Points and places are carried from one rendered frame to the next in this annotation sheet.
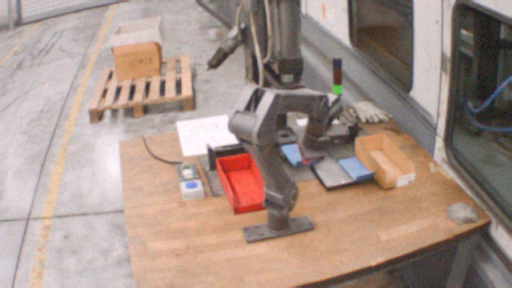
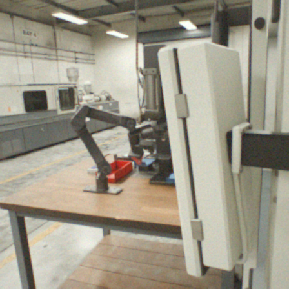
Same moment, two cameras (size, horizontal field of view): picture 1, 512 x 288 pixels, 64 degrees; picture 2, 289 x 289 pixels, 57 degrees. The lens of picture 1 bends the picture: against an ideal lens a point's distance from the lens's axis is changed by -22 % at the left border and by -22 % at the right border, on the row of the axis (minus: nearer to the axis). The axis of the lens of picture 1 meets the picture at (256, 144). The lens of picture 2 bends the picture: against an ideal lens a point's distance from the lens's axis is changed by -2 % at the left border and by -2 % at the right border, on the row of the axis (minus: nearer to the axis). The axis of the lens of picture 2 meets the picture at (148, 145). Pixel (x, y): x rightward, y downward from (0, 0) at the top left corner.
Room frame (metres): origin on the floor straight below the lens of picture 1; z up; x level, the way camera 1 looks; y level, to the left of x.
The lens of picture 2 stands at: (0.22, -0.97, 1.40)
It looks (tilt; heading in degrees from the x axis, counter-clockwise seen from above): 12 degrees down; 33
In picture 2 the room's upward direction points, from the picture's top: 3 degrees counter-clockwise
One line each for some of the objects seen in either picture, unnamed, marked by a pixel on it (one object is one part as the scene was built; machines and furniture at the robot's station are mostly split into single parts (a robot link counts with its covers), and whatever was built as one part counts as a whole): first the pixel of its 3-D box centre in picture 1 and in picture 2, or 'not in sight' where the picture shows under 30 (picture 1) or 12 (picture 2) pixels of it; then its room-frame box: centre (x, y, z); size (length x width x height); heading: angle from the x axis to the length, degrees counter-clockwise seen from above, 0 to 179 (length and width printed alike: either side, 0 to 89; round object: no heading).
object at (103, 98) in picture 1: (142, 85); not in sight; (4.61, 1.09, 0.07); 1.20 x 1.00 x 0.14; 8
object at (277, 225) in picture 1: (278, 219); (102, 183); (1.17, -0.05, 0.94); 0.20 x 0.07 x 0.08; 104
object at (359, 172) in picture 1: (356, 166); (175, 176); (1.44, -0.33, 0.93); 0.15 x 0.07 x 0.03; 16
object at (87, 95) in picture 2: not in sight; (86, 85); (7.06, 6.00, 1.60); 2.54 x 0.84 x 1.26; 11
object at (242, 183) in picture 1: (243, 182); (115, 171); (1.39, 0.04, 0.93); 0.25 x 0.12 x 0.06; 14
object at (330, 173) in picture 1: (341, 172); (168, 179); (1.46, -0.28, 0.91); 0.17 x 0.16 x 0.02; 104
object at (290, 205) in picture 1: (279, 198); (102, 170); (1.18, -0.06, 1.00); 0.09 x 0.06 x 0.06; 47
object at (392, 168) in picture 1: (384, 161); not in sight; (1.48, -0.44, 0.93); 0.25 x 0.13 x 0.08; 14
